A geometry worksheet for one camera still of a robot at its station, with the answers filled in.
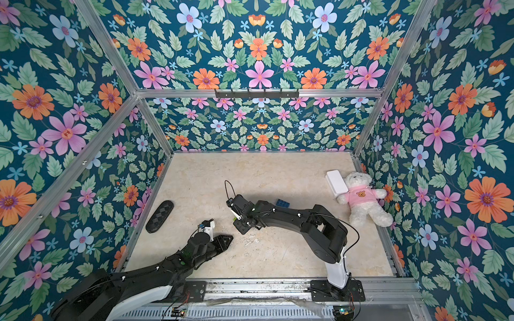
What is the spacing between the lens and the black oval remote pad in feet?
2.96

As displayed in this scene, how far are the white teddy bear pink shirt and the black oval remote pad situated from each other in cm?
84

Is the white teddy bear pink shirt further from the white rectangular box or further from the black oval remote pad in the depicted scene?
the black oval remote pad

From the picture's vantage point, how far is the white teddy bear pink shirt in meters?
0.85

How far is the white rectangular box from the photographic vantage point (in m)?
1.00

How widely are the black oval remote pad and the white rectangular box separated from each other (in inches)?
32.0

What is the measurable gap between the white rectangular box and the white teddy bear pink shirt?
2 cm
